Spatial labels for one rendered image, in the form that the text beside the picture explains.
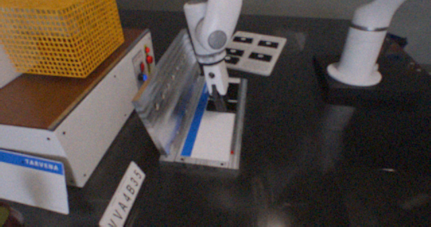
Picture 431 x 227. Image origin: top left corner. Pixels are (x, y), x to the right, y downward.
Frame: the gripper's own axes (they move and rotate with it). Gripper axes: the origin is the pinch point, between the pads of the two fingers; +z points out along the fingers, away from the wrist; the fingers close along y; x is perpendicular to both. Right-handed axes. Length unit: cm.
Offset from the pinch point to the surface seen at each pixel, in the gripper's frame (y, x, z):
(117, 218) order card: -42.3, 16.3, -1.9
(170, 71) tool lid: -2.8, 12.6, -14.3
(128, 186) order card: -35.3, 16.5, -3.0
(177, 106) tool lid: -9.3, 10.9, -6.1
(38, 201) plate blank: -41, 37, -4
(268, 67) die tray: 33.1, -14.7, 6.9
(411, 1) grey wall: 225, -154, 53
